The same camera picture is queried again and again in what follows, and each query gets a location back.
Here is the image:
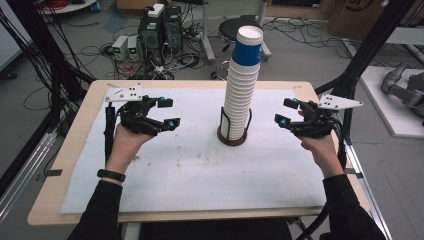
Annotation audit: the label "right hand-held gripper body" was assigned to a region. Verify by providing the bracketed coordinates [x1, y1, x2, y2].
[289, 93, 365, 140]

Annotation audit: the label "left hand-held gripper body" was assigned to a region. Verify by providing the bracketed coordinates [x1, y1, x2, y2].
[105, 83, 167, 137]

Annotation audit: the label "stack of white paper cups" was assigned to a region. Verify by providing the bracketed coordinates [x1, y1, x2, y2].
[221, 59, 261, 141]

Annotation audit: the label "black wire cup holder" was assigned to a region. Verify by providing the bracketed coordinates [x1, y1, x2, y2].
[216, 106, 254, 147]

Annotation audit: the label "person's right hand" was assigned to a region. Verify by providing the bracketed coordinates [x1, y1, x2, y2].
[297, 110, 345, 179]

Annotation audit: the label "person's left hand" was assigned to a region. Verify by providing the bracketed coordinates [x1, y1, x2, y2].
[105, 121, 156, 175]

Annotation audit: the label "white foam mat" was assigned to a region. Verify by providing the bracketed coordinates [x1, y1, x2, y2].
[60, 87, 328, 215]

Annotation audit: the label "grey desk leg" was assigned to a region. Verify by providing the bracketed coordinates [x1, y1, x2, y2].
[199, 0, 217, 65]
[255, 0, 273, 63]

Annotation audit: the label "grey power supply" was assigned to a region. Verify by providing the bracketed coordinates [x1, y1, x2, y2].
[126, 35, 141, 62]
[111, 35, 130, 61]

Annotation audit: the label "black tape piece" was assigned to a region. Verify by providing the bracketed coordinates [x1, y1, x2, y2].
[35, 168, 64, 183]
[344, 167, 365, 180]

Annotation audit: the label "black wristband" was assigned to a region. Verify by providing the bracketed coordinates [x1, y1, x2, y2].
[96, 168, 127, 183]

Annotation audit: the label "black computer tower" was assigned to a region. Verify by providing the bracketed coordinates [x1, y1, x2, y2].
[137, 13, 166, 65]
[163, 5, 184, 55]

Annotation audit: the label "white platform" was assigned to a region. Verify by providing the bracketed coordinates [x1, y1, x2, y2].
[359, 65, 424, 140]

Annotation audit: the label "white box on computer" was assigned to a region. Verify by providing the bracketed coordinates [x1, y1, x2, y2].
[147, 3, 166, 19]

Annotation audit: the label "black round stool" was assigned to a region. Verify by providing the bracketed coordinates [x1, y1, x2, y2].
[218, 14, 268, 53]

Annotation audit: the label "cardboard box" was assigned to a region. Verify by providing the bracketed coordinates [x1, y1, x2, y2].
[327, 0, 395, 42]

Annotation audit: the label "white table leg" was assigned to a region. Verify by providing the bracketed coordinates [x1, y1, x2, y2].
[121, 222, 143, 240]

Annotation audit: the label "person's dark clothing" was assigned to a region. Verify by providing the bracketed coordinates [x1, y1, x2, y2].
[139, 218, 295, 240]

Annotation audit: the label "wooden table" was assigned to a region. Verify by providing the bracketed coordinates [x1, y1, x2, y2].
[27, 79, 372, 227]

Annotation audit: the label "grey shelf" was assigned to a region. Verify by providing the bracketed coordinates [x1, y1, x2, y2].
[385, 26, 424, 47]

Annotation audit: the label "white round table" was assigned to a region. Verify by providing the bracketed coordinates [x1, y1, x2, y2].
[39, 0, 98, 15]

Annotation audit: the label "white board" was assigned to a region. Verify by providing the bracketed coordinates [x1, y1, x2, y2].
[0, 5, 33, 72]

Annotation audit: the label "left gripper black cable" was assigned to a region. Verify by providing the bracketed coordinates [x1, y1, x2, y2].
[104, 102, 117, 165]

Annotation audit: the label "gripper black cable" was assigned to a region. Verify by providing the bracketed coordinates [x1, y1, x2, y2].
[294, 114, 349, 240]
[104, 102, 117, 165]

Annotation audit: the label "tangle of floor cables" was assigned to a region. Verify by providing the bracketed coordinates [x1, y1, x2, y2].
[78, 41, 208, 81]

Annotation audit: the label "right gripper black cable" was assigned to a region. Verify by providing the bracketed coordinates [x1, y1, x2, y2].
[294, 114, 349, 240]

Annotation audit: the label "black cables on floor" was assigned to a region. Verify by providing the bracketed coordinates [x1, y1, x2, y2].
[262, 17, 394, 68]

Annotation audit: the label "aluminium rail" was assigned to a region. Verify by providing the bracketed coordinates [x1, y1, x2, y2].
[344, 142, 393, 240]
[0, 129, 58, 223]

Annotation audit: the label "black metal frame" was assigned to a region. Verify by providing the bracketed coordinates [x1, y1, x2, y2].
[314, 0, 418, 145]

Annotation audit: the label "black cable bundle on frame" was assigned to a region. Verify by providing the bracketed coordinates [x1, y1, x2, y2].
[0, 0, 96, 111]

